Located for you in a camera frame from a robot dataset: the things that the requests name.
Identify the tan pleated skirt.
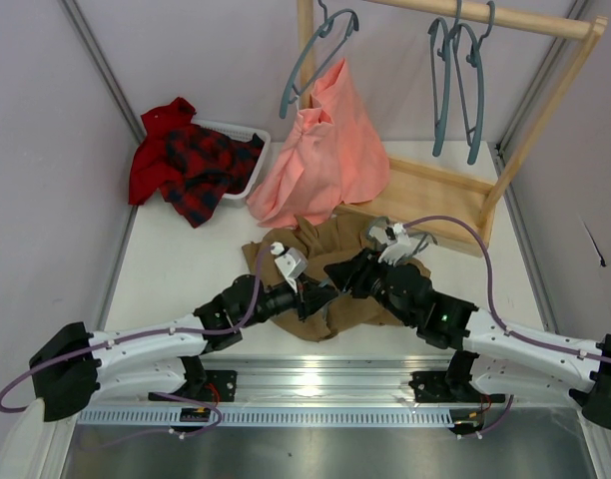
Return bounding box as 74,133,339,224
241,214,432,343

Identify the blue plastic hanger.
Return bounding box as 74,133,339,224
295,214,402,334
427,1,462,158
447,0,497,166

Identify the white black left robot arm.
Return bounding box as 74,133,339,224
29,274,338,422

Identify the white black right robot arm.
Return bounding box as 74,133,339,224
324,249,611,430

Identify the pink pleated skirt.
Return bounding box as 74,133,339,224
248,59,390,228

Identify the blue hanger with pink skirt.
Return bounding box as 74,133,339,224
279,1,359,120

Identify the wooden clothes rack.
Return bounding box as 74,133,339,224
297,0,610,258

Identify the white plastic basket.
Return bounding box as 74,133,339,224
192,120,271,208

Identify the red plaid garment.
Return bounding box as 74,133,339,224
127,97,265,230

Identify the white round object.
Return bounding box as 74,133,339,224
0,399,61,479

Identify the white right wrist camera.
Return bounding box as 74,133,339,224
378,223,414,265

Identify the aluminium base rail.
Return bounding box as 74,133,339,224
55,352,591,406

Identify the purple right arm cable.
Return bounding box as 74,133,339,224
402,215,611,363

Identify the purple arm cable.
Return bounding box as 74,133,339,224
402,215,611,363
0,243,282,414

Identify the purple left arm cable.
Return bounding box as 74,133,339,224
0,243,282,414

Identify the white slotted cable duct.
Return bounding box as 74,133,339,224
77,405,453,428

